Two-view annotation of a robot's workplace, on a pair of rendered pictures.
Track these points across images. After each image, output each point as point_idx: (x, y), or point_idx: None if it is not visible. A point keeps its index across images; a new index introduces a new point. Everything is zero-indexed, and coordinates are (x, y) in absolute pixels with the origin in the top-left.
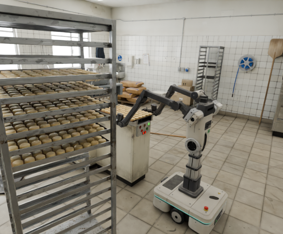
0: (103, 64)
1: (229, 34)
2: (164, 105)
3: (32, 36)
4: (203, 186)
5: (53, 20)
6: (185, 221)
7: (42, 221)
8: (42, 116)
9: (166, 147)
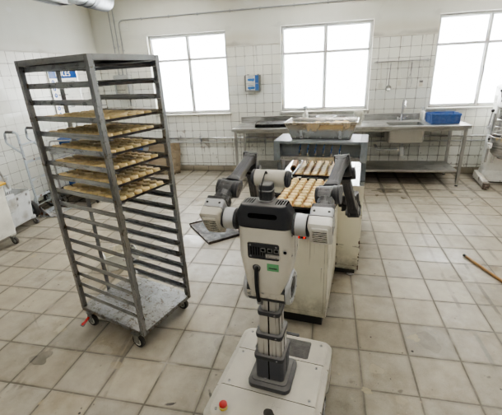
0: None
1: None
2: (349, 198)
3: (397, 51)
4: (298, 394)
5: (52, 65)
6: None
7: (181, 278)
8: (62, 151)
9: (468, 322)
